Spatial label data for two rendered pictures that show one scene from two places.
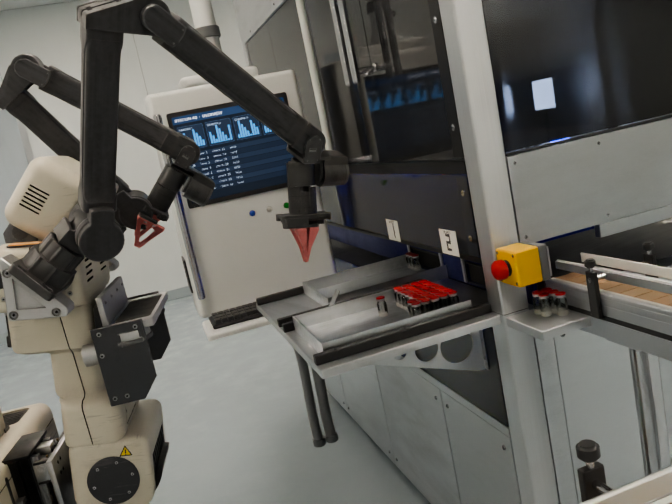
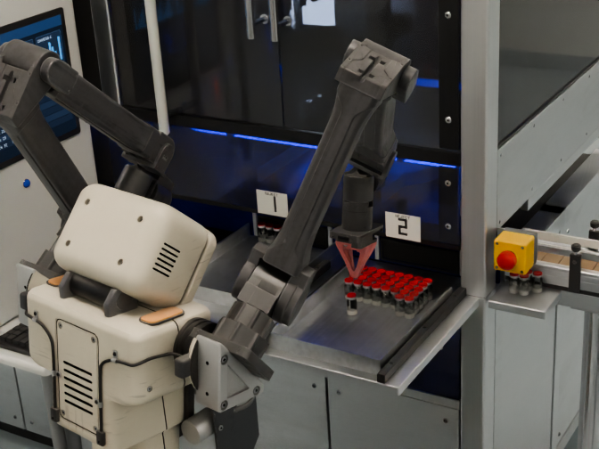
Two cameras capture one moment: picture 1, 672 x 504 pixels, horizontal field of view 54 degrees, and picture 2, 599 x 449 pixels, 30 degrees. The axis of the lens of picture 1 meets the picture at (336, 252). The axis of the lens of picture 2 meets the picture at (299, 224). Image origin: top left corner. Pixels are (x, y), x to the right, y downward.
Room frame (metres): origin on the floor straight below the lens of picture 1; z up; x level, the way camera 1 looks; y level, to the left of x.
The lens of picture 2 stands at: (-0.01, 1.43, 2.03)
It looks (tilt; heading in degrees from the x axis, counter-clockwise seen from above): 24 degrees down; 318
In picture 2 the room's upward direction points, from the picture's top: 4 degrees counter-clockwise
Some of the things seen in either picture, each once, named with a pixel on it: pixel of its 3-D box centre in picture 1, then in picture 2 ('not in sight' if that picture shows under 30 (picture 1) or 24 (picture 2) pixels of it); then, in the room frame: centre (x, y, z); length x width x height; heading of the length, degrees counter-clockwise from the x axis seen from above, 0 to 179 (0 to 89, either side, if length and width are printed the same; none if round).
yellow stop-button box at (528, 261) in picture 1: (522, 263); (515, 251); (1.27, -0.36, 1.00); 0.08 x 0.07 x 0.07; 106
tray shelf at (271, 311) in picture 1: (372, 307); (304, 302); (1.62, -0.06, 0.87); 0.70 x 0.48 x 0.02; 16
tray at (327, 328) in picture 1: (378, 316); (362, 315); (1.44, -0.06, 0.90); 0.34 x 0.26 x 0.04; 105
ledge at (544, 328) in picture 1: (553, 319); (527, 296); (1.26, -0.40, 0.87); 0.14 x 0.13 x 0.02; 106
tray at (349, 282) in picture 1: (372, 280); (255, 265); (1.80, -0.08, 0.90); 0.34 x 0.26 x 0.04; 106
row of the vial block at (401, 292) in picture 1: (412, 302); (381, 295); (1.47, -0.15, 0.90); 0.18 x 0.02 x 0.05; 15
